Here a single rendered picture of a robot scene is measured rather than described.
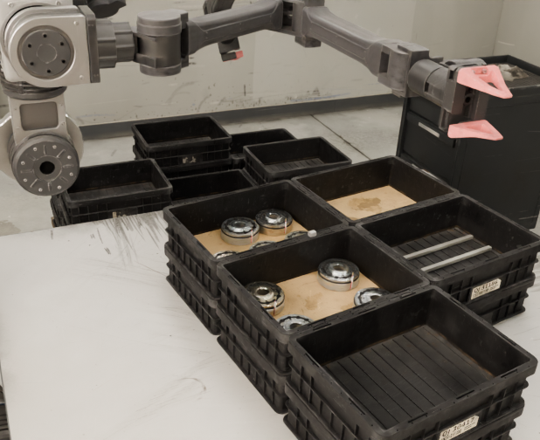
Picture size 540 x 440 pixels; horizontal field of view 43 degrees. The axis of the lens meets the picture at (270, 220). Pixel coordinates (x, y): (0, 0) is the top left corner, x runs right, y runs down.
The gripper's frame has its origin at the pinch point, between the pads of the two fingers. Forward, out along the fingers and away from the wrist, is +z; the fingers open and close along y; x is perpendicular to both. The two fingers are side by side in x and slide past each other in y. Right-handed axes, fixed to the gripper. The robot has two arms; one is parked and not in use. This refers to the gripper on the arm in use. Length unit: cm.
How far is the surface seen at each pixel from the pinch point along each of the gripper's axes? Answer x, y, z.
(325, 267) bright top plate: -4, 59, -51
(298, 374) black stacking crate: 20, 58, -18
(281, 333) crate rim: 21, 52, -24
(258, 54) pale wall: -115, 98, -357
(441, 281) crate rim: -21, 53, -29
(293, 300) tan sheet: 8, 62, -45
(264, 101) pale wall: -121, 133, -357
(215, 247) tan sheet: 17, 62, -74
